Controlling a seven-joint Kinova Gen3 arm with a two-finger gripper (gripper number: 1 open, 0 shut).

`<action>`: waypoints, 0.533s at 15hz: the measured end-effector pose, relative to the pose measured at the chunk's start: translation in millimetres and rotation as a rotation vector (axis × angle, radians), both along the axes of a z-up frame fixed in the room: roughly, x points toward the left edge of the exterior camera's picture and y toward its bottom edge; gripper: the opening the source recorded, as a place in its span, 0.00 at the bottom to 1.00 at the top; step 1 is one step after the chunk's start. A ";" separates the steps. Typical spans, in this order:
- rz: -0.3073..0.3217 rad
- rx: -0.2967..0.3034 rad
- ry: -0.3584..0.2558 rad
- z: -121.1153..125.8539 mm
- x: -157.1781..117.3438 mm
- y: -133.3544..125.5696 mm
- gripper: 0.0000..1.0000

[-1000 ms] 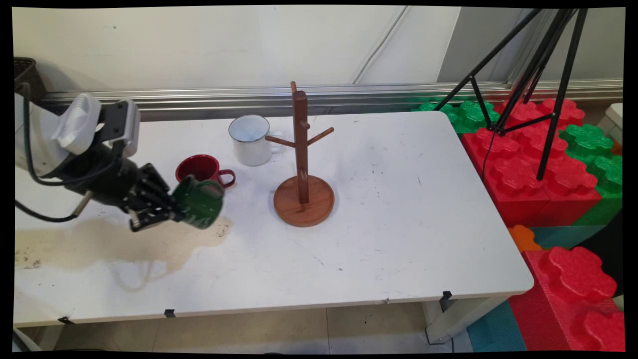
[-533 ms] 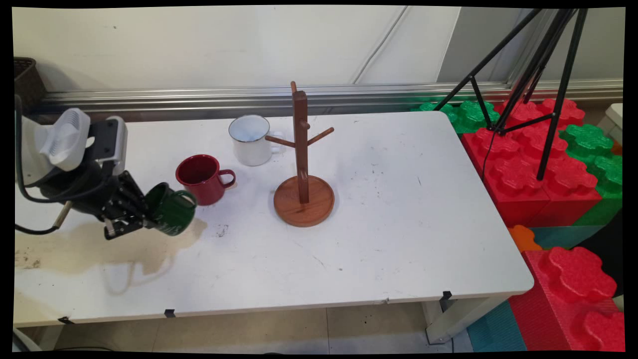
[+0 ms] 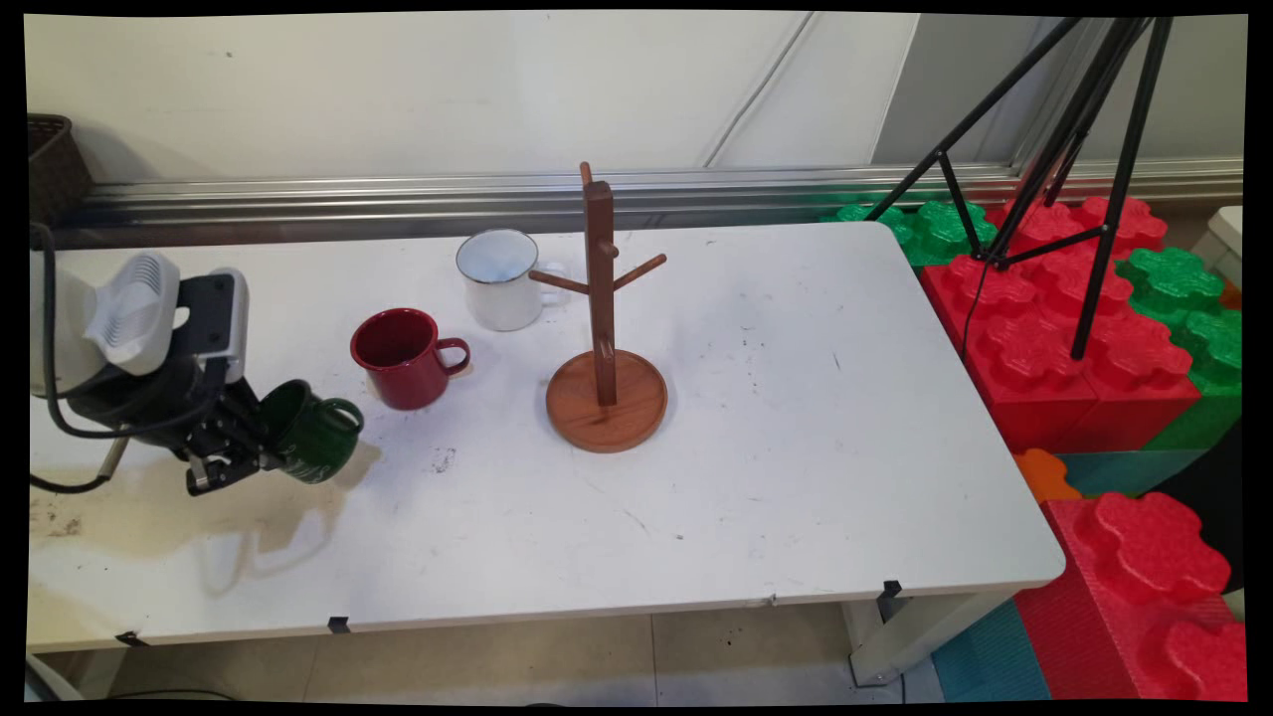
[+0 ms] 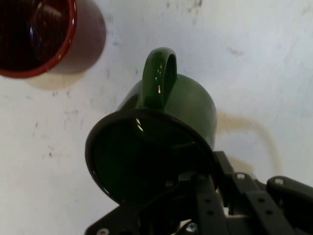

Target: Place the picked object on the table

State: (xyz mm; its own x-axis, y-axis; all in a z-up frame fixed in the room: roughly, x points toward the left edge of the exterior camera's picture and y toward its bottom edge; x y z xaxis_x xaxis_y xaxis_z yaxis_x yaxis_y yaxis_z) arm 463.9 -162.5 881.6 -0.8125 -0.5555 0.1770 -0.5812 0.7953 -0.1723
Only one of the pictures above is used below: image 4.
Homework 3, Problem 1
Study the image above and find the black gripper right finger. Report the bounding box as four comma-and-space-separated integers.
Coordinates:
213, 150, 313, 235

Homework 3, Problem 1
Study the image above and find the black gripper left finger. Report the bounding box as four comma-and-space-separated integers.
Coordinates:
84, 173, 231, 235

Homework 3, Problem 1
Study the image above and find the green enamel mug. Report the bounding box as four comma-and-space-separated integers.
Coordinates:
85, 47, 218, 205

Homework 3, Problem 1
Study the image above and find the red ceramic mug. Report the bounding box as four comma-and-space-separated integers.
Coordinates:
0, 0, 108, 79

